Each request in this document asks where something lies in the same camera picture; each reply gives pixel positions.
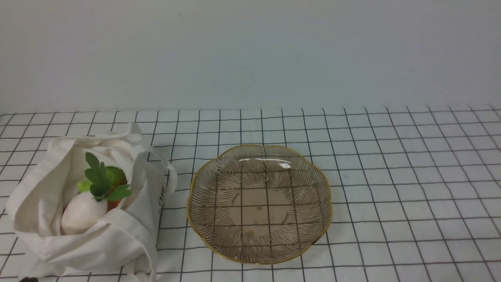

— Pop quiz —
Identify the white radish with green leaves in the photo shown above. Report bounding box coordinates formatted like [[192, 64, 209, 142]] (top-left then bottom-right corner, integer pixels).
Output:
[[85, 152, 132, 201]]

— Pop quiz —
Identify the white cloth tote bag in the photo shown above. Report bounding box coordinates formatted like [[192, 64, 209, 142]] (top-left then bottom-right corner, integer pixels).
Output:
[[6, 123, 178, 282]]

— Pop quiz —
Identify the brown glass plate gold rim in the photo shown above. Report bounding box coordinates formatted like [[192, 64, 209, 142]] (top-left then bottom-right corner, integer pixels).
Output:
[[186, 144, 333, 264]]

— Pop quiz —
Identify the orange carrot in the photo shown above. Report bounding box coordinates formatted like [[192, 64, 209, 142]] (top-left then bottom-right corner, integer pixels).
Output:
[[107, 200, 121, 212]]

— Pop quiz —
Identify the checkered white tablecloth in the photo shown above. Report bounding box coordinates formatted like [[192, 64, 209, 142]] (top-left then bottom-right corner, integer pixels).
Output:
[[1, 106, 501, 282]]

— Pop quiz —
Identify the white round vegetable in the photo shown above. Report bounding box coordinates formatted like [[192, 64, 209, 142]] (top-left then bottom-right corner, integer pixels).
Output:
[[61, 191, 108, 235]]

